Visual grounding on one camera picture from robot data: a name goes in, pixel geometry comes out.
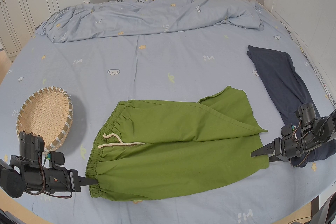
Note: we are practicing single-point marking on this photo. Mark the dark blue garment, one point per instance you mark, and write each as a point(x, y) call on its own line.
point(275, 73)

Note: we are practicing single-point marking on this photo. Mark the round woven basket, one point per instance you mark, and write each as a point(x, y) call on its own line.
point(44, 112)

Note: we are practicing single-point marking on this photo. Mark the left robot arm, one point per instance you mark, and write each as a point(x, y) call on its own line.
point(28, 146)

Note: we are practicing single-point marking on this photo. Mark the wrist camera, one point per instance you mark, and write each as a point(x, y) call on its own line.
point(56, 158)
point(286, 131)

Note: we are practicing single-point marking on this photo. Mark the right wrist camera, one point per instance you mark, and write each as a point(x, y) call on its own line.
point(286, 131)

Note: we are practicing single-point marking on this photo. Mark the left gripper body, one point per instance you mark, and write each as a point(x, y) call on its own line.
point(59, 180)

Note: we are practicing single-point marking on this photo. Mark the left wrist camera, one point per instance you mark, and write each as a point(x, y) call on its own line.
point(56, 158)

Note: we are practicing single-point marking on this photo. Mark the white wardrobe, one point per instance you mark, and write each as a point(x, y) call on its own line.
point(26, 7)

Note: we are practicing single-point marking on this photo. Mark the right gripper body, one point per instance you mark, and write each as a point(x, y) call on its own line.
point(290, 148)

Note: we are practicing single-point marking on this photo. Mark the pale blue quilt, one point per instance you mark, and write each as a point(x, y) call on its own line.
point(131, 18)

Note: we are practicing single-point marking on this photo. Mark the green shorts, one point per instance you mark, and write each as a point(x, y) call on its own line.
point(170, 139)

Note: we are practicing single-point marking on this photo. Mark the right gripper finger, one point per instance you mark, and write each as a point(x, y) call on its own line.
point(275, 158)
point(266, 150)

